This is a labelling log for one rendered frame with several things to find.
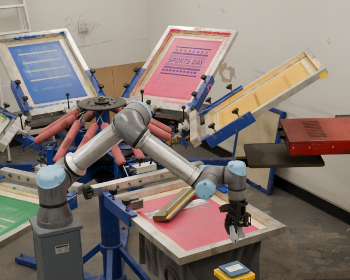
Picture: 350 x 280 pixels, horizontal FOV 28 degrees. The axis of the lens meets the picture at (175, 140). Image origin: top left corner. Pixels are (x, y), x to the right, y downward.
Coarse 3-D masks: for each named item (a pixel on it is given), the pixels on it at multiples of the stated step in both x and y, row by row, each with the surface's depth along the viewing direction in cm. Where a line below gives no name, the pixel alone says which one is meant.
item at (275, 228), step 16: (128, 192) 373; (144, 192) 375; (160, 192) 380; (256, 208) 349; (144, 224) 335; (272, 224) 333; (160, 240) 319; (224, 240) 317; (240, 240) 318; (256, 240) 323; (176, 256) 305; (192, 256) 306; (208, 256) 311
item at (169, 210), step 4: (192, 188) 372; (188, 192) 367; (184, 196) 363; (180, 200) 358; (172, 204) 351; (176, 204) 354; (168, 208) 347; (172, 208) 350; (168, 212) 345; (168, 220) 346
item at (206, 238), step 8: (152, 200) 371; (160, 200) 371; (144, 208) 362; (152, 208) 361; (160, 208) 361; (144, 216) 353; (176, 216) 351; (184, 216) 351; (152, 224) 343; (160, 224) 343; (168, 232) 334; (208, 232) 333; (176, 240) 327; (184, 240) 326; (192, 240) 326; (200, 240) 326; (208, 240) 326; (216, 240) 325; (184, 248) 318; (192, 248) 318
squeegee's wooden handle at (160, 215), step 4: (184, 188) 377; (188, 188) 375; (180, 192) 372; (184, 192) 370; (176, 196) 367; (180, 196) 366; (172, 200) 362; (176, 200) 361; (168, 204) 357; (164, 208) 352; (160, 212) 348; (164, 212) 347; (156, 216) 345; (160, 216) 344; (164, 216) 343; (156, 220) 345; (160, 220) 344; (164, 220) 343
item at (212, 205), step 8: (168, 200) 371; (192, 200) 370; (208, 200) 369; (192, 208) 360; (200, 208) 359; (208, 208) 359; (216, 208) 359; (216, 232) 333; (224, 232) 333; (248, 232) 332
